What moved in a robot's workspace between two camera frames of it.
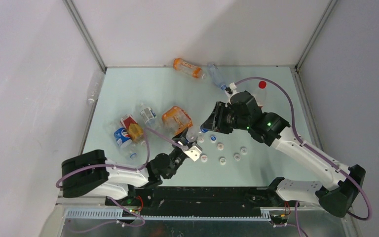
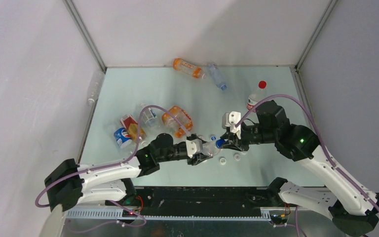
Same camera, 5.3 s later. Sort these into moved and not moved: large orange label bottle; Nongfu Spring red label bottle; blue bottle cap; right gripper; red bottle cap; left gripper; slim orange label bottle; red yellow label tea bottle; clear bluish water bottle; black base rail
Moved: blue bottle cap; left gripper; right gripper
Not moved: red bottle cap; clear bluish water bottle; Nongfu Spring red label bottle; slim orange label bottle; black base rail; large orange label bottle; red yellow label tea bottle
